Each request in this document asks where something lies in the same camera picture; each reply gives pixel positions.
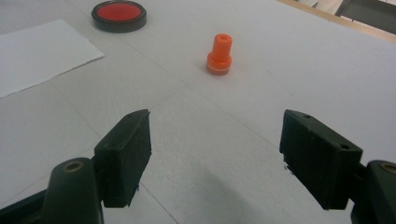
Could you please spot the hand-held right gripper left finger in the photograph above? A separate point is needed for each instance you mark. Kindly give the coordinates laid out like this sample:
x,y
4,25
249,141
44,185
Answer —
x,y
123,161

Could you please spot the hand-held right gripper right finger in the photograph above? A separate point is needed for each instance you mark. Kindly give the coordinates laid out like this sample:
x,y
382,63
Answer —
x,y
317,158

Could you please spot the white paper sheet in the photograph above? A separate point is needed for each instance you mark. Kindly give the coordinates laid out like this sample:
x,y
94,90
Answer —
x,y
40,53

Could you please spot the orange stamp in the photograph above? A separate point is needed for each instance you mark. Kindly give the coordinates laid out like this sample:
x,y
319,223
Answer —
x,y
219,54

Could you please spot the round red ink pad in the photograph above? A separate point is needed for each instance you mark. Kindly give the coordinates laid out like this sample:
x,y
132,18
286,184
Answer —
x,y
119,14

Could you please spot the white table cover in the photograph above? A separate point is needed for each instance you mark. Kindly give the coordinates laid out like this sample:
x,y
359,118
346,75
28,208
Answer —
x,y
243,124

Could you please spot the wooden table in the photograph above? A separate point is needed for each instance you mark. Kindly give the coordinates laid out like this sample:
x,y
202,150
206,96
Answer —
x,y
358,28

